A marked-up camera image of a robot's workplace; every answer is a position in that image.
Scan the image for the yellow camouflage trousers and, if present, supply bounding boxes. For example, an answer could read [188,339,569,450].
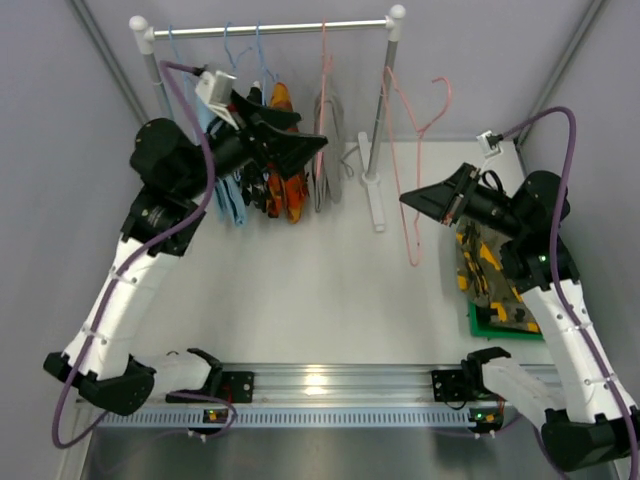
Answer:
[456,217,540,329]

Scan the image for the pink wire hanger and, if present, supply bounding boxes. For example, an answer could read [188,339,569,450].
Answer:
[381,67,453,268]

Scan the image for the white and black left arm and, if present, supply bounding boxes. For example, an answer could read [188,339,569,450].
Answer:
[44,92,328,416]

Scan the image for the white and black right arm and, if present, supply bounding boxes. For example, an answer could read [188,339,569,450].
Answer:
[399,163,639,479]

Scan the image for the black white patterned trousers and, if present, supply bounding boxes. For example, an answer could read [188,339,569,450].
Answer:
[240,81,268,213]

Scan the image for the orange camouflage trousers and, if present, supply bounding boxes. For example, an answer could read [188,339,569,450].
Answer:
[266,82,308,224]

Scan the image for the blue hanger with patterned trousers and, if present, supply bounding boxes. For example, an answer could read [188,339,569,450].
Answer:
[255,21,279,106]

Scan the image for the grey trousers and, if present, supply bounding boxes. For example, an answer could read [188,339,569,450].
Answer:
[311,84,346,213]

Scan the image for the pink hanger with grey trousers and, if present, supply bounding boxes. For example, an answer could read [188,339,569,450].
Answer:
[313,20,331,200]

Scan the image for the light blue folded cloth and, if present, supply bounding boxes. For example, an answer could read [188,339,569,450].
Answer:
[196,100,248,227]

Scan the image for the green plastic bin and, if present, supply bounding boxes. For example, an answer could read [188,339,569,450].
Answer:
[468,302,543,341]

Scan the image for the white metal clothes rack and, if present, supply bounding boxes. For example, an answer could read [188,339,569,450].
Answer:
[129,4,406,233]

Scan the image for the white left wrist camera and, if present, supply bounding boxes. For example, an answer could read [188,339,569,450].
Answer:
[195,70,239,130]

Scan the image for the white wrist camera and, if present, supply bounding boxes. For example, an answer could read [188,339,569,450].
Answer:
[195,70,239,130]
[476,130,504,159]

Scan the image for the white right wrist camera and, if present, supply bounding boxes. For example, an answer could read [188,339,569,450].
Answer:
[476,130,504,159]

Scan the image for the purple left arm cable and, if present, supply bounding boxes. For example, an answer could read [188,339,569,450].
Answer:
[52,59,237,450]

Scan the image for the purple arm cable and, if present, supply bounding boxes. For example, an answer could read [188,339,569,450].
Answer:
[52,59,237,450]
[497,105,640,471]

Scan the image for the empty blue wire hanger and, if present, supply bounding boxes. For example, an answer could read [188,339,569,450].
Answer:
[166,25,201,126]

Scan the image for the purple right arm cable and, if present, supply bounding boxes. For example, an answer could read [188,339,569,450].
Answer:
[497,105,640,471]

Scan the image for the aluminium mounting rail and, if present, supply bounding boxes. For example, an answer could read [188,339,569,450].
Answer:
[74,362,561,407]

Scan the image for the grey slotted cable duct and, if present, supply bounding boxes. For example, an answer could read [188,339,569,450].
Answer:
[100,405,516,431]

